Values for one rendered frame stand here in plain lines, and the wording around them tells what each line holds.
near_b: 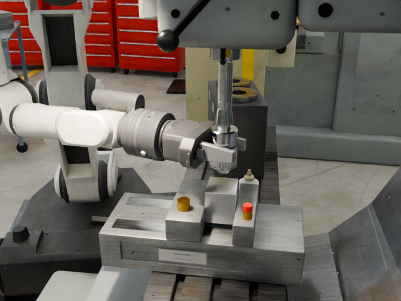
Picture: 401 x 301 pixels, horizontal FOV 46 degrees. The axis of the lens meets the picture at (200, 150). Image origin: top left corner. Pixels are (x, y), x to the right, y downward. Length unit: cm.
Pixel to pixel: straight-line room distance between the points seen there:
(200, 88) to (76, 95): 127
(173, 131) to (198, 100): 180
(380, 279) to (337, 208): 207
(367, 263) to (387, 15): 47
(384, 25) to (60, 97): 99
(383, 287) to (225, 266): 26
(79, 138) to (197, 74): 173
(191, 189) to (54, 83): 66
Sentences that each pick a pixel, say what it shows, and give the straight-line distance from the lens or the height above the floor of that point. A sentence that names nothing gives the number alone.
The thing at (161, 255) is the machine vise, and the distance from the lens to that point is 84.
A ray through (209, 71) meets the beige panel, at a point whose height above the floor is 81.
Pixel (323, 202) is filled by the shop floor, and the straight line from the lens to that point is 298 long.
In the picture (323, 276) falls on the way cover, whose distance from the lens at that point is 97.
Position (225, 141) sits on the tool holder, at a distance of 78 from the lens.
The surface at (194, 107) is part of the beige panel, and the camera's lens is 262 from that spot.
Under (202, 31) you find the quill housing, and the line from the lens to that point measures 66.
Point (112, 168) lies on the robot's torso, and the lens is 169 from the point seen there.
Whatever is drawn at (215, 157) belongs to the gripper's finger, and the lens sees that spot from 79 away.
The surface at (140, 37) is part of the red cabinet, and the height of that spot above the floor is 44.
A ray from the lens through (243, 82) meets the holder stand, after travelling 122.
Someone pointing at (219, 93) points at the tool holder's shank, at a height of 122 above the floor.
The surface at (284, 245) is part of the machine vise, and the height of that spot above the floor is 99.
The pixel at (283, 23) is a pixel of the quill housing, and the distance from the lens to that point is 65.
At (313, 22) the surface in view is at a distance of 63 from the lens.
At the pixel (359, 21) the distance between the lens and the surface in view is 64.
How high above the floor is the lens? 145
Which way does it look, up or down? 24 degrees down
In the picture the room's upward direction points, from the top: straight up
